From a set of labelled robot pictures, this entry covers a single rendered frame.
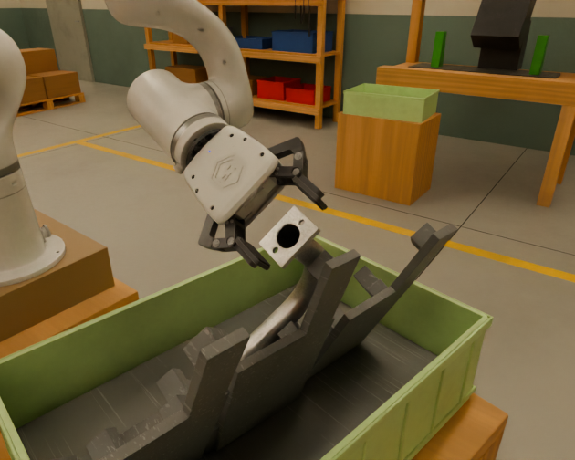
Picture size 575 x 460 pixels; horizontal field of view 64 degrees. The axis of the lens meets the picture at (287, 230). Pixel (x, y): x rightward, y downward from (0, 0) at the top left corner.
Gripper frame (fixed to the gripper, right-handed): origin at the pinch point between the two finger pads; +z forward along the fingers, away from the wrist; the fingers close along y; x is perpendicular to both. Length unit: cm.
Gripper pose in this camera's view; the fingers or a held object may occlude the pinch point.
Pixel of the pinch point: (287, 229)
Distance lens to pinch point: 50.5
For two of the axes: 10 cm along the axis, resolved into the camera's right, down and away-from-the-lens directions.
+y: 6.9, -7.2, -0.5
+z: 6.1, 6.1, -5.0
